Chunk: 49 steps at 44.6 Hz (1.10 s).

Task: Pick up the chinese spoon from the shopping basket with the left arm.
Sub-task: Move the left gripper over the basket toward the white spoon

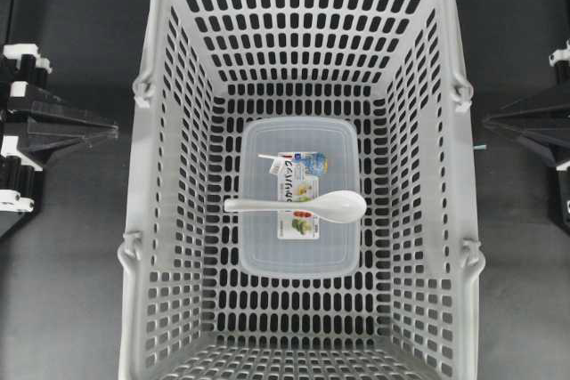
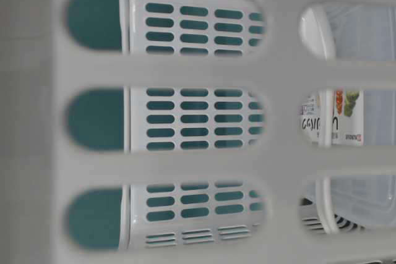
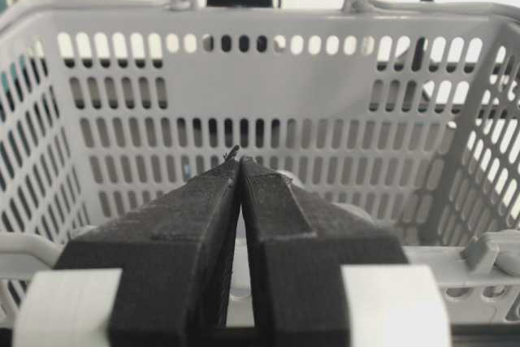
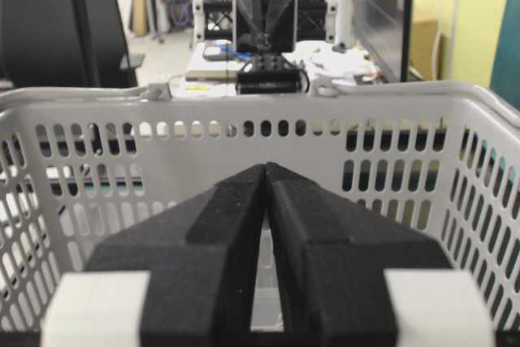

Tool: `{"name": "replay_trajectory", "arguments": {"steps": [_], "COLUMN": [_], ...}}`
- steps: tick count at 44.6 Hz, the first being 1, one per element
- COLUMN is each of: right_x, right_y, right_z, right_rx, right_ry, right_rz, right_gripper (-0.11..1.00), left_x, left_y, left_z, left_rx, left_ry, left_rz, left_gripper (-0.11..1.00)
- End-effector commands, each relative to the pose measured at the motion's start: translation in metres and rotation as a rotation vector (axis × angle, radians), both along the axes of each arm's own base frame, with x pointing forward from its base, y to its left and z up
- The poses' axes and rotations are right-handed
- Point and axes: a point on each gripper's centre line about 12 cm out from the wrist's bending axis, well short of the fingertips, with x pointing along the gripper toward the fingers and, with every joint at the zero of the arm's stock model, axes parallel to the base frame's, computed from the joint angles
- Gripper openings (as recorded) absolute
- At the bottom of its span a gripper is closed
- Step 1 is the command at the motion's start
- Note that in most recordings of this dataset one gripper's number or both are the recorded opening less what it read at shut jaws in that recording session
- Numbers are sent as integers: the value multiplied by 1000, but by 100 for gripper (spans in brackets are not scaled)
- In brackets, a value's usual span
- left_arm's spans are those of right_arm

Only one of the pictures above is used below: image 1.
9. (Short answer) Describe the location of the white ceramic chinese spoon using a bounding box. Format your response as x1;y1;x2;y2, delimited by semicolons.
224;190;367;224

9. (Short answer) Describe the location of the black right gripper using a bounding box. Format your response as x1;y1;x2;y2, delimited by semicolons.
483;40;569;222

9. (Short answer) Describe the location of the clear plastic food container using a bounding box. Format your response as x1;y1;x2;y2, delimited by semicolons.
238;117;362;279

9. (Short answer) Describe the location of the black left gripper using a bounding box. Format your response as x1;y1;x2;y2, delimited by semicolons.
1;43;118;212

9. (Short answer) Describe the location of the grey plastic shopping basket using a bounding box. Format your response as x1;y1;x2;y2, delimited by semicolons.
118;0;485;379

